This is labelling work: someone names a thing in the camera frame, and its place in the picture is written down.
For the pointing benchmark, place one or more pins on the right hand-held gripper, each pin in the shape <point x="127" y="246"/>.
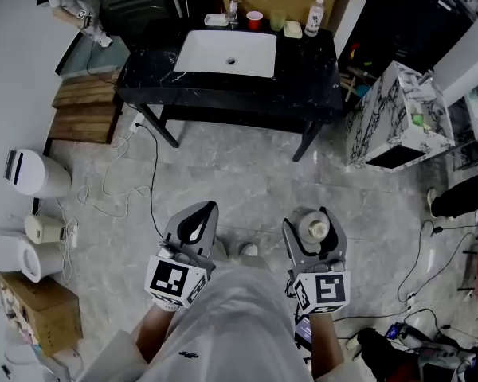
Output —
<point x="326" y="289"/>

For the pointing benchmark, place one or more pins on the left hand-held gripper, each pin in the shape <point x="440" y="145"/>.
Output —
<point x="171" y="281"/>

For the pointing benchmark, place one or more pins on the person's right forearm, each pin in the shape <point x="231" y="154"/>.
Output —
<point x="326" y="340"/>

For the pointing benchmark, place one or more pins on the person's left forearm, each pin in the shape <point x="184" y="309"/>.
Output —
<point x="151" y="332"/>

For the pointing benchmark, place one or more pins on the black marble vanity table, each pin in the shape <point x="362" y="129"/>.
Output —
<point x="302" y="74"/>

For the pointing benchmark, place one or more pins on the white sink basin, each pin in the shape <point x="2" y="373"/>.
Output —
<point x="207" y="54"/>

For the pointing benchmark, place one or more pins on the clear plastic water bottle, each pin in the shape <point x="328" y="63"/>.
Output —
<point x="314" y="18"/>

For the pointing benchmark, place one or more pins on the person's shoe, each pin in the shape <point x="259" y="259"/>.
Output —
<point x="248" y="249"/>

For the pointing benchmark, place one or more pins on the white wristband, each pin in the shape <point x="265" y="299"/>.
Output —
<point x="165" y="305"/>

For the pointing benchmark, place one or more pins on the black tablet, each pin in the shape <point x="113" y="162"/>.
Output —
<point x="304" y="332"/>

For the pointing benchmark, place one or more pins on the person's white clothing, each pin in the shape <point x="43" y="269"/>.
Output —
<point x="231" y="324"/>

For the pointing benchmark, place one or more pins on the white power strip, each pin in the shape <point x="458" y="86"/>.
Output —
<point x="135" y="123"/>

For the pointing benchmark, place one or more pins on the white power adapter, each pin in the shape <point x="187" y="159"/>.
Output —
<point x="72" y="233"/>

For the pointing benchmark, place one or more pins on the black bag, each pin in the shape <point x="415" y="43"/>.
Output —
<point x="382" y="352"/>

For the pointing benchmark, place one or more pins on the white marble cabinet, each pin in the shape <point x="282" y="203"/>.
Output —
<point x="378" y="125"/>

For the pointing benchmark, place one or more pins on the small beige device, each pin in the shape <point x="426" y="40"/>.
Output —
<point x="44" y="229"/>

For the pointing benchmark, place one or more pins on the wooden stairs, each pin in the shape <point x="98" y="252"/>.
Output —
<point x="83" y="114"/>

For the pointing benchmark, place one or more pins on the green cloth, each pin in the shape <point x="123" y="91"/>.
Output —
<point x="418" y="119"/>

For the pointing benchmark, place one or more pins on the white round bin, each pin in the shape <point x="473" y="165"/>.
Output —
<point x="40" y="173"/>

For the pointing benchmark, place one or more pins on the bundle of wooden sticks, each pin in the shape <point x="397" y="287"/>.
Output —
<point x="348" y="84"/>

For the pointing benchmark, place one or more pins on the small cardboard box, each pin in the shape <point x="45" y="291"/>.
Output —
<point x="44" y="313"/>

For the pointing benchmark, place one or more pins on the white cylindrical bucket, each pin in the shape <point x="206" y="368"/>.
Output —
<point x="24" y="257"/>

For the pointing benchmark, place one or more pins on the grey glass panel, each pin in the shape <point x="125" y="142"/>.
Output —
<point x="91" y="58"/>

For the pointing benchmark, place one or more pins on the chrome cabinet faucet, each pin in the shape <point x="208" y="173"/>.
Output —
<point x="425" y="77"/>

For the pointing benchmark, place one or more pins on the small white soap dish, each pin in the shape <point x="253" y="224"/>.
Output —
<point x="216" y="20"/>

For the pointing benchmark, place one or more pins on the pale green soap dish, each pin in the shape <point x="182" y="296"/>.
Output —
<point x="292" y="35"/>

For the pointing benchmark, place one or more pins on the red plastic cup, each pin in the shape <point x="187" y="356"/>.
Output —
<point x="254" y="19"/>

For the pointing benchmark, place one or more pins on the white soap bar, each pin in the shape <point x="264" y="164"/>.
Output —
<point x="292" y="27"/>

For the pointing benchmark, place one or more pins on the green textured plastic cup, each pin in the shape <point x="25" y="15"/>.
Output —
<point x="277" y="20"/>

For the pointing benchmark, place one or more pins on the dark grey appliance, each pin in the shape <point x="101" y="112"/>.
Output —
<point x="135" y="2"/>

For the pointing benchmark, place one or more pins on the large cardboard box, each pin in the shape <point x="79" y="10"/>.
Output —
<point x="263" y="2"/>

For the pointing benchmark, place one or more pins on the black table frame legs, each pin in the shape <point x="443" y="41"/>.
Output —
<point x="159" y="127"/>

